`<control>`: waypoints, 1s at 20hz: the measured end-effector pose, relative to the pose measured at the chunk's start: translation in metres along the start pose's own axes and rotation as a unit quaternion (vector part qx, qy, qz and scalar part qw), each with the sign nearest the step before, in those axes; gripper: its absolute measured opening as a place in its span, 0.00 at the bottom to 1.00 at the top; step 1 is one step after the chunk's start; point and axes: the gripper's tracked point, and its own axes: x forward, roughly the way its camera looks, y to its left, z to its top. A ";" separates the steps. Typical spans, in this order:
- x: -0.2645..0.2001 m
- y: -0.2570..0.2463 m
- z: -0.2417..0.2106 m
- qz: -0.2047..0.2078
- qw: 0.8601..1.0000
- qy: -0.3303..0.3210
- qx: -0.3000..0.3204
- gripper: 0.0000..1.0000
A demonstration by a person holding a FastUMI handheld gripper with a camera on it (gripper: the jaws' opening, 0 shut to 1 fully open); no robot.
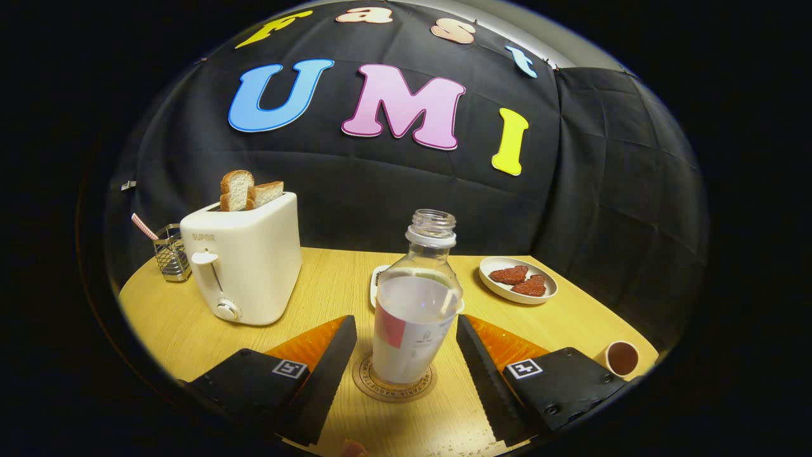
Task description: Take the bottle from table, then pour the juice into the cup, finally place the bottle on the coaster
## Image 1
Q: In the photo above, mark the red striped straw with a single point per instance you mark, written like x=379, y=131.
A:
x=144, y=226

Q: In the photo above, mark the white oval plate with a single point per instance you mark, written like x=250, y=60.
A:
x=495, y=285

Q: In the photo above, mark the wooden table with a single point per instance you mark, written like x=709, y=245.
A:
x=330, y=285

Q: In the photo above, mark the beige cup brown inside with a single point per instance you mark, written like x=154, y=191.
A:
x=620, y=358

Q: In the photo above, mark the toast bread slice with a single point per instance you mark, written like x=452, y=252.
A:
x=236, y=190
x=268, y=192

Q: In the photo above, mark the black backdrop cloth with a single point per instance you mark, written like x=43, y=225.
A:
x=380, y=184

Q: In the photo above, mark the small white grain dish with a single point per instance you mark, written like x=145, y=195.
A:
x=375, y=285

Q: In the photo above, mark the round wooden coaster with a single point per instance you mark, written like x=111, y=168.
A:
x=361, y=381

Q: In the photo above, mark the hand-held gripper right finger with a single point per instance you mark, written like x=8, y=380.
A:
x=485, y=387

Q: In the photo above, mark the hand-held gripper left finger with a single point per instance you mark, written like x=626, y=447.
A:
x=327, y=381

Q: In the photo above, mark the clear juice bottle white label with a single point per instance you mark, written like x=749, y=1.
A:
x=412, y=317

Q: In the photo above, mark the metal mesh holder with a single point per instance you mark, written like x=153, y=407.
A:
x=171, y=257

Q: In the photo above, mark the white toaster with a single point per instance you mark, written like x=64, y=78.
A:
x=254, y=254

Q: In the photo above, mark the red meat piece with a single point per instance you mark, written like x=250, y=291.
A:
x=531, y=287
x=509, y=275

